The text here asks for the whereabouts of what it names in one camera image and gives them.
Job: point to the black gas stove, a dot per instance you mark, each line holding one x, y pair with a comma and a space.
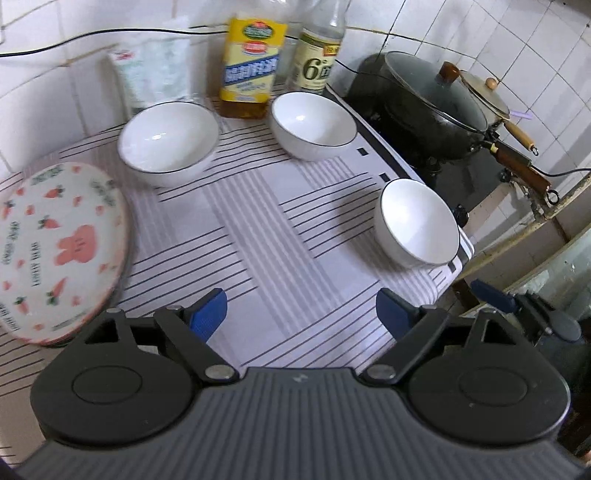
480, 184

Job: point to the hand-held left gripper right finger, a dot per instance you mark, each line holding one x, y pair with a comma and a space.
395, 316

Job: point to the glass wok lid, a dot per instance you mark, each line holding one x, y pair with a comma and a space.
434, 92

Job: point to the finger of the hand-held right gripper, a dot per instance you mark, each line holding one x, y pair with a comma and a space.
494, 295

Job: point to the yellow label cooking wine bottle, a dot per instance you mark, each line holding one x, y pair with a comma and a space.
249, 69

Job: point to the yellow cap vinegar bottle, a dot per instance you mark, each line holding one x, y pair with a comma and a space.
314, 64

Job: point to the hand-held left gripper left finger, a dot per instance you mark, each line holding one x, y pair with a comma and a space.
207, 316

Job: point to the striped white tablecloth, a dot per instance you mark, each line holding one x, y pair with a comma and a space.
258, 221

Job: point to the white ribbed bowl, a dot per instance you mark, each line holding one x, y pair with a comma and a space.
166, 134
415, 221
314, 120

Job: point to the pink bunny print plate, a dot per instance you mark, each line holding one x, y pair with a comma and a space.
69, 240

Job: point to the clear plastic seasoning bag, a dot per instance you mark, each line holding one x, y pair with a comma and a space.
152, 69

